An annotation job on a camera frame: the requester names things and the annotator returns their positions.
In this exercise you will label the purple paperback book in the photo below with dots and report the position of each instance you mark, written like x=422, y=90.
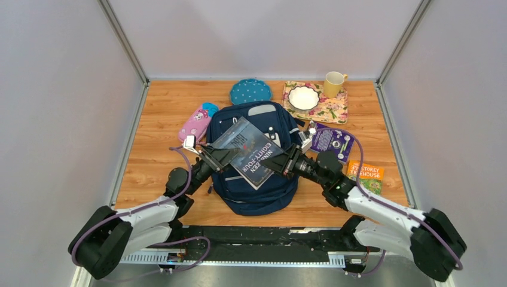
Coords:
x=338, y=141

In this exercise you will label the blue polka dot plate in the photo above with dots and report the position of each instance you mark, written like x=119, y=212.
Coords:
x=250, y=90

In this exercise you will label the orange Treehouse book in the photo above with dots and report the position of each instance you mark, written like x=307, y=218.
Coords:
x=371, y=177

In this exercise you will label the white scalloped bowl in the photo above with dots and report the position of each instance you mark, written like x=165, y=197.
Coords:
x=303, y=99

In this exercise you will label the yellow ceramic mug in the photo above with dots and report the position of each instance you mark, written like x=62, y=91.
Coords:
x=333, y=83

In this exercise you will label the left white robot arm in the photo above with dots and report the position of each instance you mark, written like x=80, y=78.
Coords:
x=110, y=235

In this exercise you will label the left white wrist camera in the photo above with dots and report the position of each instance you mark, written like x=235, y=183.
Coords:
x=192, y=145

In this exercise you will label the navy blue student backpack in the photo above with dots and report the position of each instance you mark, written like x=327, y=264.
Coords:
x=278, y=125

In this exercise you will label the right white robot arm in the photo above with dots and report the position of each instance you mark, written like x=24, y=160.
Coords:
x=396, y=218

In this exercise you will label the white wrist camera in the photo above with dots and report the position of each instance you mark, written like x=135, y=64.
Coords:
x=306, y=136
x=192, y=145

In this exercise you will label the pink cartoon pencil case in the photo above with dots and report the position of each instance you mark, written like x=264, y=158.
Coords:
x=198, y=122

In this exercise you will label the dark blue 1984 book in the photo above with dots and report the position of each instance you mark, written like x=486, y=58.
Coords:
x=254, y=147

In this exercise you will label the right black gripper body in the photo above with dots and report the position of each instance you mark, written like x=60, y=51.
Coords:
x=301, y=166

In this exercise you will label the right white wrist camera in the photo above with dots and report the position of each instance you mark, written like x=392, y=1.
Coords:
x=306, y=136

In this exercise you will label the floral rectangular tray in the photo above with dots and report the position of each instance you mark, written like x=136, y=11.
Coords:
x=329, y=110

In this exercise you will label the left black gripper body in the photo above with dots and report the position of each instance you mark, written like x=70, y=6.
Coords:
x=212, y=160

